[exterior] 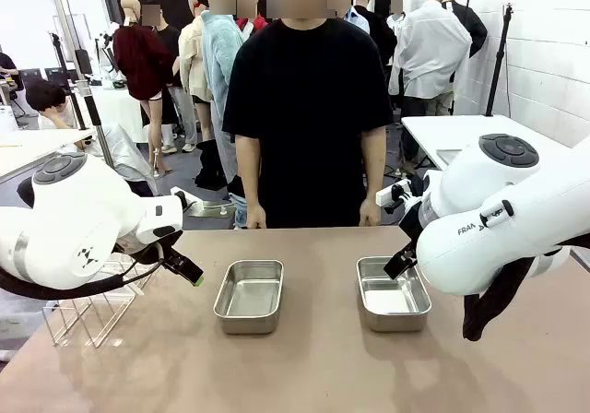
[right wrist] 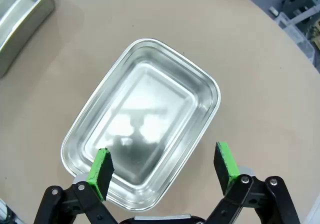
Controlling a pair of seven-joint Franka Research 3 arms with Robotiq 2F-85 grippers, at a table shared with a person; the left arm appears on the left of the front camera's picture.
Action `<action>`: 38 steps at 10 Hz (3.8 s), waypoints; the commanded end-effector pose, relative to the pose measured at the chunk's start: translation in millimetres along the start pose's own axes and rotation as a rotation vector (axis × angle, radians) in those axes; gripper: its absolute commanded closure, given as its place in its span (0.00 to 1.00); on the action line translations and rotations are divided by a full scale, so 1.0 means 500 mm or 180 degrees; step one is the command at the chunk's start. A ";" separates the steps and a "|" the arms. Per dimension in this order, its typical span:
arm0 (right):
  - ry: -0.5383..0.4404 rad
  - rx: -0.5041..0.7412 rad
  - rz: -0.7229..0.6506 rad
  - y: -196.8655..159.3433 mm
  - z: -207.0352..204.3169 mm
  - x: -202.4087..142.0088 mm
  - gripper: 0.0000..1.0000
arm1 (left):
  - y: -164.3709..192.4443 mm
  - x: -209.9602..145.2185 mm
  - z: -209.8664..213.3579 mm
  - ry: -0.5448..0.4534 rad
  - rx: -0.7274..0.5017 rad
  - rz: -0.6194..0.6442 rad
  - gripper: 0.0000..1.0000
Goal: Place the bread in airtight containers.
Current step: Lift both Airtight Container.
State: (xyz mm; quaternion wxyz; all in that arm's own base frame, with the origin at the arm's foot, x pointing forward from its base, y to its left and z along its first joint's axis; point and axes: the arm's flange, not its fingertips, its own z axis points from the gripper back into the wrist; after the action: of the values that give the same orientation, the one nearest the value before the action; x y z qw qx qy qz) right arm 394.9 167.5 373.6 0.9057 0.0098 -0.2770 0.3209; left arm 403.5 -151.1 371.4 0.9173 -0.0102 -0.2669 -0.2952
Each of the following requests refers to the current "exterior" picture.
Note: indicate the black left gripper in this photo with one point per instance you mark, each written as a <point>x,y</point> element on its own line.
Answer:
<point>152,249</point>

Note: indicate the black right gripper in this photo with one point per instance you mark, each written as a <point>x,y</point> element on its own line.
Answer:
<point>411,226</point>

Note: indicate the rectangular steel container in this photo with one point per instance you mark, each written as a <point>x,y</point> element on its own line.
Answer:
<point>392,300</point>
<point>251,293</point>

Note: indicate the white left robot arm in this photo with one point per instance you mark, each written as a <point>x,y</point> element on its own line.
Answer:
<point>69,219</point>

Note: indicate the person's left forearm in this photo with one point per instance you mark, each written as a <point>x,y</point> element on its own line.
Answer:
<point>373,164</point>

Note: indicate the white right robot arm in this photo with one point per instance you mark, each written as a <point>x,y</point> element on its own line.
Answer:
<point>507,228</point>

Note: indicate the person's right forearm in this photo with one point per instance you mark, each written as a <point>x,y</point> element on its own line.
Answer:
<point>249,173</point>

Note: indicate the person's left hand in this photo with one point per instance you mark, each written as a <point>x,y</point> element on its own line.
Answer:
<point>370,212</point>

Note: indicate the person's right hand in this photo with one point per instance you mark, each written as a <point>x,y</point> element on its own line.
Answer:
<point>257,217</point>

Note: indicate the black clothing heap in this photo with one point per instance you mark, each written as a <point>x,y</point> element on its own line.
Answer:
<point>209,168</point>

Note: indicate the seated person in white shirt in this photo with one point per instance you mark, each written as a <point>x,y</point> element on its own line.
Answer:
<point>120,155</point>

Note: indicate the white draped background table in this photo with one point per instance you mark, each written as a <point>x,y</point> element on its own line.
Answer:
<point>120,109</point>

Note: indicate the person in black t-shirt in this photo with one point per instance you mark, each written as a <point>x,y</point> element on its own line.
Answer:
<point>304,109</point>

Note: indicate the mannequin in beige shirt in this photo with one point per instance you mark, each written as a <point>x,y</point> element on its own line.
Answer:
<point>191,58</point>

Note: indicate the mannequin in dark red jacket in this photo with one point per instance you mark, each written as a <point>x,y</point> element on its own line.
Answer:
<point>138,58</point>

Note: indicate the mannequin in white shirt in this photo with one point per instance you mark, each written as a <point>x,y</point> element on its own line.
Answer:
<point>428,49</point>

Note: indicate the mannequin in light blue sweater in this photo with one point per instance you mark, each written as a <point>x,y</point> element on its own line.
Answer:
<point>219,49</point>

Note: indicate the black light stand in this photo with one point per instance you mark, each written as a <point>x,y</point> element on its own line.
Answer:
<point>500,62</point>

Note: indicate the standing person in black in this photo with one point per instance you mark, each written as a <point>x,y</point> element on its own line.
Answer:
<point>168,39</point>

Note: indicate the mannequin in black coat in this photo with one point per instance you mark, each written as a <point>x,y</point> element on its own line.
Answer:
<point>380,35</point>

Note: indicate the black monitor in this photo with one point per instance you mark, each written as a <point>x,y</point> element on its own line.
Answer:
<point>55,76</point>
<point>30,79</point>

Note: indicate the mannequin in black jacket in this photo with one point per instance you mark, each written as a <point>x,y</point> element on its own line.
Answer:
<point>472,28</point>

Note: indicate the mannequin in pale blue shirt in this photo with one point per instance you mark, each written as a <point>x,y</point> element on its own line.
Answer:
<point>357,19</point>

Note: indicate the thin black tripod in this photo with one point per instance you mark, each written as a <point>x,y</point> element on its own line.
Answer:
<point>57,53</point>

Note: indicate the mannequin in red top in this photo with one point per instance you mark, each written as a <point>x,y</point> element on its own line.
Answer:
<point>253,23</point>

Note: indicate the white floor base plate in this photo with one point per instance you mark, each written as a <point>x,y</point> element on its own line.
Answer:
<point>212,208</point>

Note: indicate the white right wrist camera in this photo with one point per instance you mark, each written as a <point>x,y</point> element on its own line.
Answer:
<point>392,192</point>

